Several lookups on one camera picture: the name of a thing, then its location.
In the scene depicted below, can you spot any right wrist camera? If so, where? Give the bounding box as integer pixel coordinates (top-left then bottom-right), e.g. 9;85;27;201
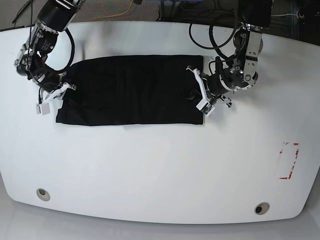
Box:
36;103;51;115

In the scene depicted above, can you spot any black t-shirt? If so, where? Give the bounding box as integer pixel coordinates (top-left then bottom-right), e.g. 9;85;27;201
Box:
56;55;204;126

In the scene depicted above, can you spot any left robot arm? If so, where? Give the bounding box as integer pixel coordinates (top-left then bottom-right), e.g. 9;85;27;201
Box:
192;0;273;115

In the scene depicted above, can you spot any white cable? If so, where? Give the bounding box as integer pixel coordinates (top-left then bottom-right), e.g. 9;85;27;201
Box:
271;12;298;18

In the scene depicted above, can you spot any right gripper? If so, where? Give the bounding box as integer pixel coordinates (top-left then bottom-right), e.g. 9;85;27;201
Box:
37;81;77;104

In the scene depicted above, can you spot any red tape rectangle marking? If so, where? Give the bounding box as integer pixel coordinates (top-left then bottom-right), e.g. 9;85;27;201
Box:
276;142;300;180

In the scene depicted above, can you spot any left table grommet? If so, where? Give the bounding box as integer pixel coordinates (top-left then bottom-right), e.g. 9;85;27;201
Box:
36;188;50;202

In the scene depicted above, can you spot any yellow cable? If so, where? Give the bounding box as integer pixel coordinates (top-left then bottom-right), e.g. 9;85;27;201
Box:
89;0;137;22

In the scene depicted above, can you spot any right table grommet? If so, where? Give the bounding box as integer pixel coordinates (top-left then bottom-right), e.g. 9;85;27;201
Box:
254;202;270;215

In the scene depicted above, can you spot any table grommet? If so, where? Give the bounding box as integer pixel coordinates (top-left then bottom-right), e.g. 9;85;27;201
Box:
36;188;50;202
254;202;270;215

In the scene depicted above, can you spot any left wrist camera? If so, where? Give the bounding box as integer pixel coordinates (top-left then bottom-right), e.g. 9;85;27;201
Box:
196;99;215;117

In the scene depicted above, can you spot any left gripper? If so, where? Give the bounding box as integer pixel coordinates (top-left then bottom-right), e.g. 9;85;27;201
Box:
185;65;232;108

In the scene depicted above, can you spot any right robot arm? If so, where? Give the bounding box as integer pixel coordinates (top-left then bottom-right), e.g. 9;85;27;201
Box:
14;0;85;104

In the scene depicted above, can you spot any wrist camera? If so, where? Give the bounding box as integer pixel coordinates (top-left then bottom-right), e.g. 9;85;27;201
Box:
196;99;215;117
36;103;51;115

